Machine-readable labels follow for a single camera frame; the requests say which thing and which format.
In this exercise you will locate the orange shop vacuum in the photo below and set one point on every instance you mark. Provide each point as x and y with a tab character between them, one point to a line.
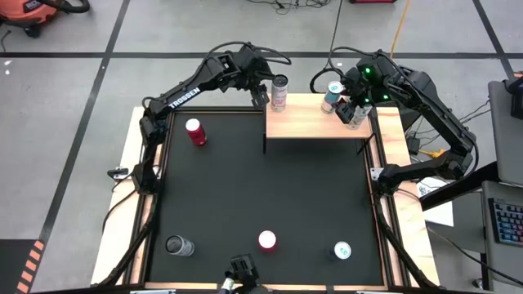
24	14

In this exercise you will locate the wooden shelf black legs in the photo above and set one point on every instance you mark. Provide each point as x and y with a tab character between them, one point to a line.
302	122

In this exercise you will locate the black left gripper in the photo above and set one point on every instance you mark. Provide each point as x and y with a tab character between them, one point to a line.
253	65

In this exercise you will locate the black orange hazard floor mat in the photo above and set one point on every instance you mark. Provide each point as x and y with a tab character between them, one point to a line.
10	261

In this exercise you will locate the yellow power splitter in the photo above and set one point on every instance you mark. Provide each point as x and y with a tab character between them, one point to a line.
436	154

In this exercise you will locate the blue Red Bull can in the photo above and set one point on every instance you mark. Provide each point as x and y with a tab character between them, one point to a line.
342	250
330	100

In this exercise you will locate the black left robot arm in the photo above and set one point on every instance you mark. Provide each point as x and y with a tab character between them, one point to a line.
184	97

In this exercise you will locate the black keyboard coloured keys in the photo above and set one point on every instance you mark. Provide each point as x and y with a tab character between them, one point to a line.
510	222

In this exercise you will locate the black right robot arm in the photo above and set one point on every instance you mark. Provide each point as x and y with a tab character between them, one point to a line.
421	169

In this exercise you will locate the white Celsius can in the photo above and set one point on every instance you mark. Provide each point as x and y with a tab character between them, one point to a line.
181	246

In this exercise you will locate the Celsius Peach Vibe can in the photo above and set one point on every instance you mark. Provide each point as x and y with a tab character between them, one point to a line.
279	96

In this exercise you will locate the red Coca-Cola Zero can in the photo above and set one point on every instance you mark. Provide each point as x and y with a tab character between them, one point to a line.
267	241
197	134

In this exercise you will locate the black desk device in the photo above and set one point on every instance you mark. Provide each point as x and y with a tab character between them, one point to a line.
517	102

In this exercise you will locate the gray desk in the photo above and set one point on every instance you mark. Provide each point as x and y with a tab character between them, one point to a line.
498	261

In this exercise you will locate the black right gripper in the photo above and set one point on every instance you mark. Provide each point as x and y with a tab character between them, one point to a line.
372	81

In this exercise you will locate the white metal bracket strip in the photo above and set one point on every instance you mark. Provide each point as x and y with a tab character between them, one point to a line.
153	292
380	292

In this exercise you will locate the black power brick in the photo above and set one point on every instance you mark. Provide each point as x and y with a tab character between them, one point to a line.
413	145

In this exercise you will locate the black aluminium table frame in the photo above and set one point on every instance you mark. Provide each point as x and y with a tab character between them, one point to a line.
220	109

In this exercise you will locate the Celsius Tropical Vibe can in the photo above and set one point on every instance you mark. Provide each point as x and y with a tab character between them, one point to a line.
359	118

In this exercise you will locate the black white clamp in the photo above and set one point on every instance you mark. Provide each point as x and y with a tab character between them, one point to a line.
117	173

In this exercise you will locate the white paper sheet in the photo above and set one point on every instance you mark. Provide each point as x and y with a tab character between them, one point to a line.
439	212

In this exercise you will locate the white corner bracket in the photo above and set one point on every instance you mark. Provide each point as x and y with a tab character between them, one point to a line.
376	173

